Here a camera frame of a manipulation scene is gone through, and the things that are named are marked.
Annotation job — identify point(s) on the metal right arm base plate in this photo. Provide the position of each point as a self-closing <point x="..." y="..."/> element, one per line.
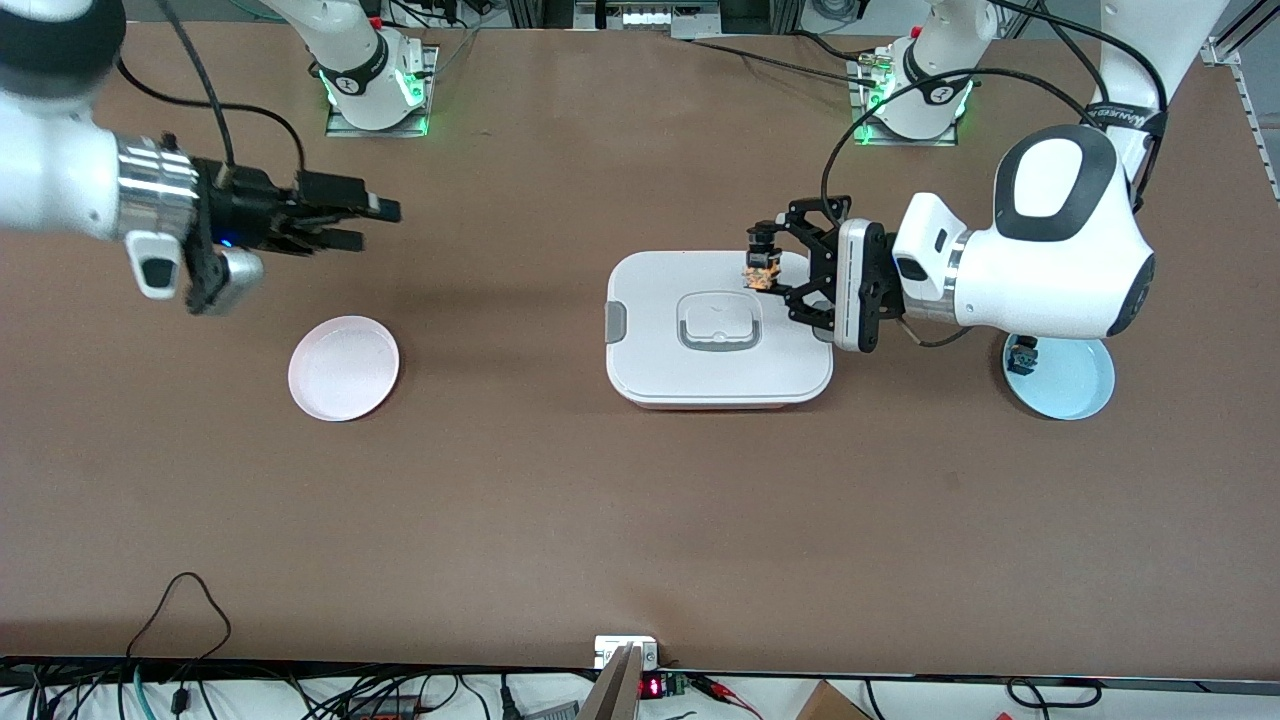
<point x="345" y="131"/>

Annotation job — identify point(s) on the red and black probe leads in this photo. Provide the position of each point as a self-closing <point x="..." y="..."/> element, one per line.
<point x="725" y="692"/>

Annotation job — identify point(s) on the brown cardboard piece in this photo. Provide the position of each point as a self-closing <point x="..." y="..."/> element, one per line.
<point x="830" y="705"/>

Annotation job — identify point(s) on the grey slanted bar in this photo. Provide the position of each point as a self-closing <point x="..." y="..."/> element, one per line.
<point x="610" y="695"/>

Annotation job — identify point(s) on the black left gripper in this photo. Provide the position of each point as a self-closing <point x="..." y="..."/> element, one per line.
<point x="822" y="262"/>

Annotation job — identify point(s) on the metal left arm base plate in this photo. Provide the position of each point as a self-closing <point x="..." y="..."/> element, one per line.
<point x="940" y="140"/>

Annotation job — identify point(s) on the white lunch box grey clips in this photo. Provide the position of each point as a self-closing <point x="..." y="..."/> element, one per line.
<point x="700" y="370"/>

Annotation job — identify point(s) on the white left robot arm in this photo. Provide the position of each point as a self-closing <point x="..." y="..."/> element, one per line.
<point x="1050" y="260"/>

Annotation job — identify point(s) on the red digit display module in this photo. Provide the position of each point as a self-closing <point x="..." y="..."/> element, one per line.
<point x="655" y="686"/>

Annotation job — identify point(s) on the small white socket box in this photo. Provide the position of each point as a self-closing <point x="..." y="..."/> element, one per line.
<point x="612" y="648"/>

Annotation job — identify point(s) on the orange push button switch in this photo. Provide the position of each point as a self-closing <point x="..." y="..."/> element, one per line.
<point x="764" y="272"/>

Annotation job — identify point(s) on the light blue round plate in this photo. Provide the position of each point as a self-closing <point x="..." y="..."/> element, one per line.
<point x="1070" y="385"/>

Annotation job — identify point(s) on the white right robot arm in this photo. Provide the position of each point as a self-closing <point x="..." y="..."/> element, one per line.
<point x="50" y="180"/>

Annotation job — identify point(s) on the pink round plate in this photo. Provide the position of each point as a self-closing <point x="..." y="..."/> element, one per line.
<point x="343" y="368"/>

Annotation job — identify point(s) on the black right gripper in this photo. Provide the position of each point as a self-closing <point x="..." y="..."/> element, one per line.
<point x="243" y="212"/>

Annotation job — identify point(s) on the aluminium frame rail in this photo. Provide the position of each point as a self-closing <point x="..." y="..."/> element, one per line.
<point x="1255" y="110"/>

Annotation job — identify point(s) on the green push button switch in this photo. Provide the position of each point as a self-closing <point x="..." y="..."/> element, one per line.
<point x="1022" y="357"/>

